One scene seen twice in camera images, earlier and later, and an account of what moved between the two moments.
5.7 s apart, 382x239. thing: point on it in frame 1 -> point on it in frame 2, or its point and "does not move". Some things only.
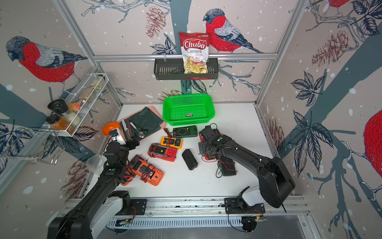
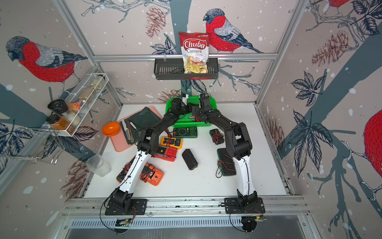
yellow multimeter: (174, 143) does not move
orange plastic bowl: (109, 126) does not move
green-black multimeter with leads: (226, 167) does not move
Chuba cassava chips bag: (195, 48) does not move
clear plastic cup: (94, 164) does not move
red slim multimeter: (209, 156) -> (196, 112)
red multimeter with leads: (168, 154) does not move
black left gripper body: (125, 149) -> (184, 110)
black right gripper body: (204, 148) -> (202, 112)
